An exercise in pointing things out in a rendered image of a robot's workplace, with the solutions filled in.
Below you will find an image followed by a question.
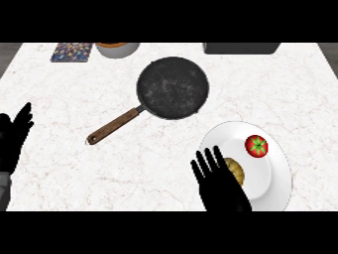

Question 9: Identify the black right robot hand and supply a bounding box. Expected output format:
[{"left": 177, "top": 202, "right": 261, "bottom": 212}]
[{"left": 189, "top": 145, "right": 254, "bottom": 212}]

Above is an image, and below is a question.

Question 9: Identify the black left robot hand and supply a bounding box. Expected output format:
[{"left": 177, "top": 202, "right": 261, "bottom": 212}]
[{"left": 0, "top": 101, "right": 35, "bottom": 182}]

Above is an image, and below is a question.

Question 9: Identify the yellow squash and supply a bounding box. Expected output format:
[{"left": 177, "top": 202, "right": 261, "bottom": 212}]
[{"left": 223, "top": 157, "right": 247, "bottom": 187}]

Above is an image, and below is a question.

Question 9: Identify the white plate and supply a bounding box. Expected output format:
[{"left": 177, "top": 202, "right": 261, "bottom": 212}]
[{"left": 198, "top": 120, "right": 292, "bottom": 212}]

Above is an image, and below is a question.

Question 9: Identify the red tomato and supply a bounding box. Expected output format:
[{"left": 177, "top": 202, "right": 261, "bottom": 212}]
[{"left": 244, "top": 134, "right": 269, "bottom": 159}]

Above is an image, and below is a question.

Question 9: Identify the colourful patterned book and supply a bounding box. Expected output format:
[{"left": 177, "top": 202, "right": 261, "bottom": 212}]
[{"left": 50, "top": 43, "right": 94, "bottom": 64}]

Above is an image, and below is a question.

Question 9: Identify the grey pot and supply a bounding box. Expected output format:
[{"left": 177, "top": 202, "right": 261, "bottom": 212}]
[{"left": 93, "top": 43, "right": 140, "bottom": 60}]

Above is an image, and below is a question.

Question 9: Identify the dark grey box appliance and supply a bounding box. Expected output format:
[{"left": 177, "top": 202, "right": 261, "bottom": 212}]
[{"left": 202, "top": 43, "right": 280, "bottom": 56}]

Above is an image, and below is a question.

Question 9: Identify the black pan with wooden handle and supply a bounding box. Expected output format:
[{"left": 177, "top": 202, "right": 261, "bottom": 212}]
[{"left": 84, "top": 56, "right": 211, "bottom": 146}]

